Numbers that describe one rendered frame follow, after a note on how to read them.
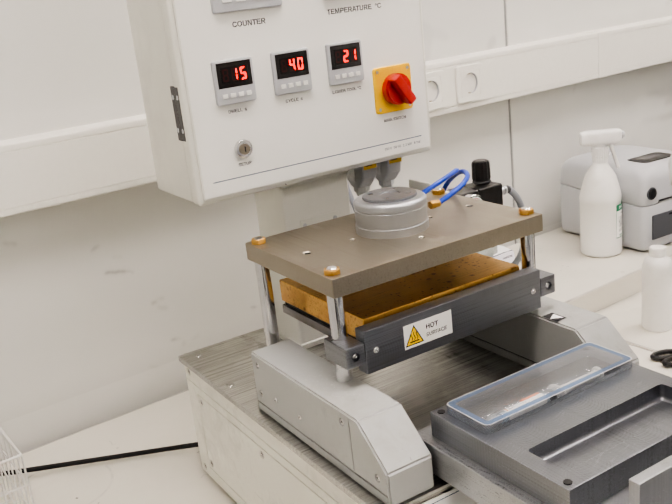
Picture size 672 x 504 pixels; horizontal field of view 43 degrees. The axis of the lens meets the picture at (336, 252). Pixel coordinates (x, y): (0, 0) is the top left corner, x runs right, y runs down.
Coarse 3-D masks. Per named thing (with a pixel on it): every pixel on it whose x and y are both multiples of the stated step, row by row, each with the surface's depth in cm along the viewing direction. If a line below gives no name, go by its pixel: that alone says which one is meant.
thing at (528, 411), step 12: (516, 372) 80; (612, 372) 78; (576, 384) 76; (588, 384) 77; (552, 396) 77; (564, 396) 75; (528, 408) 73; (540, 408) 74; (468, 420) 73; (504, 420) 72; (516, 420) 73; (492, 432) 71
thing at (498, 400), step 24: (552, 360) 81; (576, 360) 81; (600, 360) 80; (624, 360) 80; (504, 384) 78; (528, 384) 77; (552, 384) 77; (456, 408) 74; (480, 408) 74; (504, 408) 73
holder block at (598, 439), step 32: (608, 384) 77; (640, 384) 77; (448, 416) 75; (544, 416) 73; (576, 416) 73; (608, 416) 73; (640, 416) 74; (480, 448) 71; (512, 448) 69; (544, 448) 70; (576, 448) 71; (608, 448) 70; (640, 448) 67; (512, 480) 68; (544, 480) 65; (576, 480) 64; (608, 480) 65
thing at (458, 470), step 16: (432, 448) 75; (448, 448) 75; (432, 464) 76; (448, 464) 74; (464, 464) 72; (656, 464) 62; (448, 480) 74; (464, 480) 72; (480, 480) 70; (496, 480) 69; (640, 480) 60; (656, 480) 61; (480, 496) 71; (496, 496) 69; (512, 496) 67; (528, 496) 67; (624, 496) 65; (640, 496) 60; (656, 496) 61
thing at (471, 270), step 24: (456, 264) 94; (480, 264) 93; (504, 264) 92; (288, 288) 94; (384, 288) 89; (408, 288) 88; (432, 288) 88; (456, 288) 87; (288, 312) 96; (312, 312) 90; (360, 312) 83; (384, 312) 83
